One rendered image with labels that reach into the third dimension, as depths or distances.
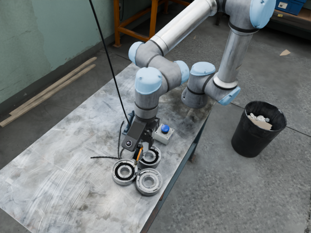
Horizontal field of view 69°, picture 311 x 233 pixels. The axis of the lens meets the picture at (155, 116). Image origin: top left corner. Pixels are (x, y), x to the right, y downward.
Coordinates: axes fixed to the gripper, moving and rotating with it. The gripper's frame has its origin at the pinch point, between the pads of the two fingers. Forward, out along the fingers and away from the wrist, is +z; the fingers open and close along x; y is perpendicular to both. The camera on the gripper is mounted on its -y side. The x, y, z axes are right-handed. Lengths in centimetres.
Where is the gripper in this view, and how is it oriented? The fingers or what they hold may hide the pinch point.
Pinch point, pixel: (139, 150)
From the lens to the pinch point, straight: 88.7
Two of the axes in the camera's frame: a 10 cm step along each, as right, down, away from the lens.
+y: 4.5, -6.3, 6.3
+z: -0.9, 6.7, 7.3
